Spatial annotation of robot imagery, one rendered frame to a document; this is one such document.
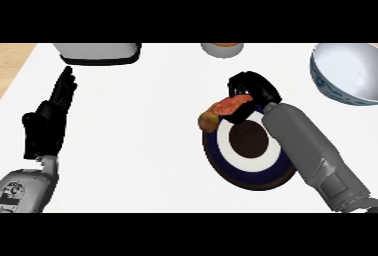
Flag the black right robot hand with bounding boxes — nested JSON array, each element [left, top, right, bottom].
[[222, 70, 284, 126]]

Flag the white blue patterned bowl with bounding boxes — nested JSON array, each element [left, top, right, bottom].
[[309, 43, 378, 107]]

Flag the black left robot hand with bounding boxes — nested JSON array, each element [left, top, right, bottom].
[[21, 65, 80, 160]]

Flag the navy white brown plate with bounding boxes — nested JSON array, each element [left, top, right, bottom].
[[201, 104, 298, 192]]

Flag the grey cup with orange content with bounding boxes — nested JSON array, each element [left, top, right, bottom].
[[199, 43, 245, 60]]

